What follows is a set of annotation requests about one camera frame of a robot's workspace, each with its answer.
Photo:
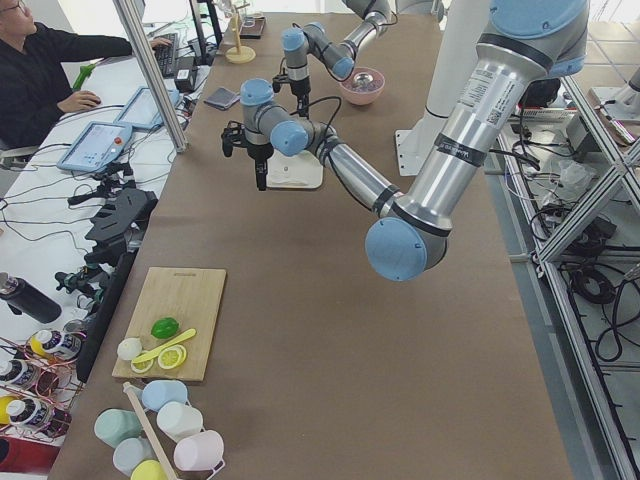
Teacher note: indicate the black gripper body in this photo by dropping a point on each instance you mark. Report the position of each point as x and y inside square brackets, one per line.
[299, 88]
[258, 153]

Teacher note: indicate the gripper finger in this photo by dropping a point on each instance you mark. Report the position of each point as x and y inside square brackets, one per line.
[302, 106]
[261, 172]

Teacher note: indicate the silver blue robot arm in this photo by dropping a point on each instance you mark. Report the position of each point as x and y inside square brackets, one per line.
[523, 42]
[339, 59]

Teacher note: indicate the cream serving tray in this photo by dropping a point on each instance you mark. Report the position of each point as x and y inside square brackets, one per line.
[301, 171]

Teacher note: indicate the metal ice scoop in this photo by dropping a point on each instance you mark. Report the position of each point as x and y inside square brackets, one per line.
[362, 80]

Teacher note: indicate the pink bowl with ice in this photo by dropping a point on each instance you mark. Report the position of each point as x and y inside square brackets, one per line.
[363, 97]

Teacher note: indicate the grey folded cloth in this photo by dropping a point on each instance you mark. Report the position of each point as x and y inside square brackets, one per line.
[222, 99]

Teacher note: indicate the wooden mug tree stand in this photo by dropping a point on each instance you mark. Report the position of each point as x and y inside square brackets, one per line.
[239, 53]

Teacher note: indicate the dark wooden tray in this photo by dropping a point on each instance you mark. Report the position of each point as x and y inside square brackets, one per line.
[252, 27]

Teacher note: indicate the black power adapter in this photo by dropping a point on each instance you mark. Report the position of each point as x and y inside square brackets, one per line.
[185, 73]

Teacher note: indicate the far blue teach pendant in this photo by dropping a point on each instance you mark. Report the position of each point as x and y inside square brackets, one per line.
[141, 111]

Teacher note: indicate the blue teach pendant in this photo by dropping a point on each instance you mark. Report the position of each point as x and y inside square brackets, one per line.
[141, 111]
[98, 145]

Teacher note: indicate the black keyboard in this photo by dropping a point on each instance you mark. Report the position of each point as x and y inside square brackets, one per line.
[166, 50]

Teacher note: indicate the bamboo cutting board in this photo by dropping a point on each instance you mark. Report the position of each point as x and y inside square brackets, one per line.
[173, 302]

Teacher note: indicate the black gripper tool stand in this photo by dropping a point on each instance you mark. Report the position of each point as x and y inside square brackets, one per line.
[113, 219]

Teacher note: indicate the near blue teach pendant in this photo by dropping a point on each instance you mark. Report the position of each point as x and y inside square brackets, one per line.
[98, 145]

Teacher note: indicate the yellow plastic knife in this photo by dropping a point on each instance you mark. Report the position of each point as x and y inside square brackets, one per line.
[152, 354]

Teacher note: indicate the green lime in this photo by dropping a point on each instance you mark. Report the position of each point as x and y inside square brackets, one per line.
[165, 328]

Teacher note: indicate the lemon slice right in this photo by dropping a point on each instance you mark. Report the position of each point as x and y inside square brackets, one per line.
[172, 357]

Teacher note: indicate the lemon slice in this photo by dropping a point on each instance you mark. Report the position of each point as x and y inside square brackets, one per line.
[172, 357]
[141, 366]

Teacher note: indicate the white garlic bulb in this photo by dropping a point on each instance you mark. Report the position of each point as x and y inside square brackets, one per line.
[129, 348]

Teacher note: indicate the lemon slice left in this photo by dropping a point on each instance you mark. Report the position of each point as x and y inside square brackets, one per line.
[141, 366]

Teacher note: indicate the person in black sweater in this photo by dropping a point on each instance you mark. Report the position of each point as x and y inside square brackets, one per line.
[35, 91]

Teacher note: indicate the wooden cup rack rod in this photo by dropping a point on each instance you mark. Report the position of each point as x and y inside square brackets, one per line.
[131, 393]

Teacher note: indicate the white plastic cup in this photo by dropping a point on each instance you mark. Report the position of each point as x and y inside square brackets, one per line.
[179, 421]

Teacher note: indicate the black water bottle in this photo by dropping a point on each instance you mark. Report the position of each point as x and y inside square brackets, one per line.
[24, 298]

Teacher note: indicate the pink plastic cup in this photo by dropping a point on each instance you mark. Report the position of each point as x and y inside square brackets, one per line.
[200, 452]

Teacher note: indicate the green plastic cup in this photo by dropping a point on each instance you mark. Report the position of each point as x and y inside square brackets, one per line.
[113, 426]

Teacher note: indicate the pale blue plastic cup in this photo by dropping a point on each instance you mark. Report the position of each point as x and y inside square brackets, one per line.
[130, 452]

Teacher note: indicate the yellow plastic cup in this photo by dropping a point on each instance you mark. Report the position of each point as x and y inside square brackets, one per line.
[148, 470]

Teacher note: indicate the aluminium frame post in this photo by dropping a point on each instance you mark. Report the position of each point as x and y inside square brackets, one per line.
[132, 24]

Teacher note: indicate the white camera mast post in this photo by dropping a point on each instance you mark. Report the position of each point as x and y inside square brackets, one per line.
[455, 61]

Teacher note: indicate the copper wire bottle rack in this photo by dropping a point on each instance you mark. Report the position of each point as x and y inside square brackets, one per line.
[39, 386]

